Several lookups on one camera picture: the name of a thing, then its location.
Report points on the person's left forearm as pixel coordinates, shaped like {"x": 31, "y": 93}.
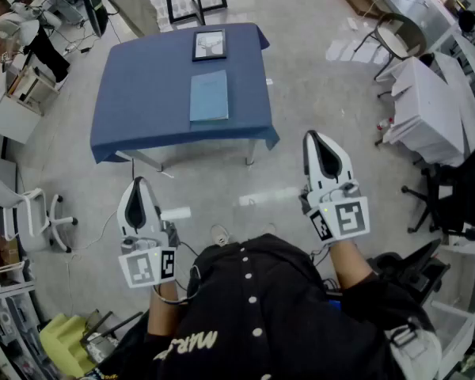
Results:
{"x": 164, "y": 315}

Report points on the red and white bottle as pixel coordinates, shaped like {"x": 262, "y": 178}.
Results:
{"x": 384, "y": 124}

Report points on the person's white shoe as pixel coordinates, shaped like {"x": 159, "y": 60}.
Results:
{"x": 220, "y": 235}

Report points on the blue notebook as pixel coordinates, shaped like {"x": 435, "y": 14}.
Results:
{"x": 208, "y": 95}

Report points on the blue tablecloth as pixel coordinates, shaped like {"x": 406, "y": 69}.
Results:
{"x": 146, "y": 101}

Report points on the black office chair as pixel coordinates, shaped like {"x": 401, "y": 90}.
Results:
{"x": 463, "y": 196}

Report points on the metal-legged table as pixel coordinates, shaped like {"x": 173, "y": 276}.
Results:
{"x": 250, "y": 153}

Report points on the yellow-green plastic stool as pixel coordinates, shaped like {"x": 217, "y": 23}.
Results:
{"x": 63, "y": 339}

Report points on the black computer tower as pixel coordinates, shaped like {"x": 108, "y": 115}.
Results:
{"x": 96, "y": 14}

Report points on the round wicker chair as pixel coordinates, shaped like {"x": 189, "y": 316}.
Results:
{"x": 396, "y": 38}

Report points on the person's black buttoned clothing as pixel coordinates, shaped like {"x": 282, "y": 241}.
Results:
{"x": 269, "y": 311}

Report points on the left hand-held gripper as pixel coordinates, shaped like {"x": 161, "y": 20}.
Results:
{"x": 148, "y": 265}

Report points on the white plastic box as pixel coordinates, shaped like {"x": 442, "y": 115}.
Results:
{"x": 455, "y": 331}

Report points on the black framed deer picture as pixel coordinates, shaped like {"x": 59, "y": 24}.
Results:
{"x": 209, "y": 45}

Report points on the white storage cabinet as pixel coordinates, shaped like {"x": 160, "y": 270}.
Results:
{"x": 12, "y": 113}

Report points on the person's right forearm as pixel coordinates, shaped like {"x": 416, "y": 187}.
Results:
{"x": 348, "y": 263}

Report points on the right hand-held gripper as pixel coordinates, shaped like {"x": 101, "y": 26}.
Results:
{"x": 348, "y": 218}

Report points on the white office chair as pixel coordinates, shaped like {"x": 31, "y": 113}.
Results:
{"x": 31, "y": 212}

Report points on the white cloth-covered table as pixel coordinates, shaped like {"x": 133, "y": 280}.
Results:
{"x": 427, "y": 109}

